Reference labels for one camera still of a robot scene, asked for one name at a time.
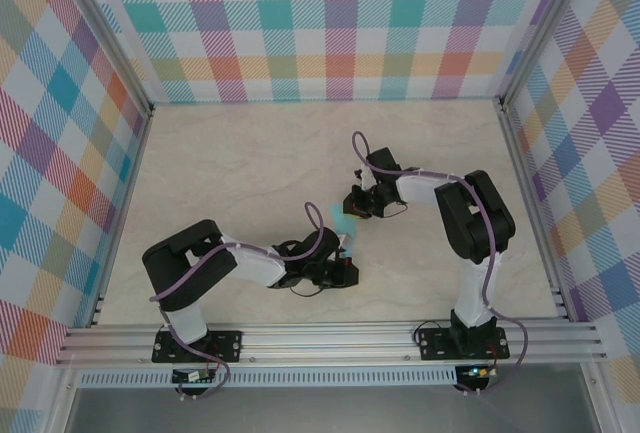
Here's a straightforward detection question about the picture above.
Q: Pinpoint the aluminium mounting rail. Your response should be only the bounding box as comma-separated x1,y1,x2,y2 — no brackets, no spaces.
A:
55,320,609,365

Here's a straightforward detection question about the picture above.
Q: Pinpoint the aluminium side rail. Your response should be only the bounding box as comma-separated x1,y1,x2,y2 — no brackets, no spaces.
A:
85,105,155,328
498,100,571,322

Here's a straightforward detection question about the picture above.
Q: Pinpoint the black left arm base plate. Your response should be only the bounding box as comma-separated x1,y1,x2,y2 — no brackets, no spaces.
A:
152,331,245,363

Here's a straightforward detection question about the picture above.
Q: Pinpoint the thin black right gripper cable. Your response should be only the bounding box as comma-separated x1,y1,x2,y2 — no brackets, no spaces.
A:
382,200,410,220

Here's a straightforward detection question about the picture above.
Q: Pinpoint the white slotted cable duct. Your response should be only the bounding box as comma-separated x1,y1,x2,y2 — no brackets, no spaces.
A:
74,365,459,388

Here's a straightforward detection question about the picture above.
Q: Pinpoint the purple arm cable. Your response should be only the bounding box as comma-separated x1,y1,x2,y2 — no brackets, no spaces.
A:
352,131,531,397
149,201,341,401

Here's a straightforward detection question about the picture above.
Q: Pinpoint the thin black left gripper cable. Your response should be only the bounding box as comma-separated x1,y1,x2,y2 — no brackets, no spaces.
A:
289,282,325,299

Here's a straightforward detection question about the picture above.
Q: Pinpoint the light blue paper sheet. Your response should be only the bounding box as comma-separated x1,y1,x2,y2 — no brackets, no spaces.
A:
329,204,361,257

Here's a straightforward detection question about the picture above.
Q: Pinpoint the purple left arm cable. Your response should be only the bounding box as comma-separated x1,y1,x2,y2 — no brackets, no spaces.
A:
149,201,341,401

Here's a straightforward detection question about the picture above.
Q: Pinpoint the aluminium frame post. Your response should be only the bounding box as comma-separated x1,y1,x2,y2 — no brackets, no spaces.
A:
498,0,599,109
52,0,155,117

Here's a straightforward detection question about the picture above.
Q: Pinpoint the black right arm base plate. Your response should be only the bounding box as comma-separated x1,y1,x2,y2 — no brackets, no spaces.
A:
416,325,510,362

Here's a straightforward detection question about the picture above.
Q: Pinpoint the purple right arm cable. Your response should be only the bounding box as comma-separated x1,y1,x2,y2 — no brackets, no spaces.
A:
352,131,531,397

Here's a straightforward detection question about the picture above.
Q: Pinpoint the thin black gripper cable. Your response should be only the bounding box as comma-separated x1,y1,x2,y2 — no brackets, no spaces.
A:
289,282,325,299
382,200,410,220

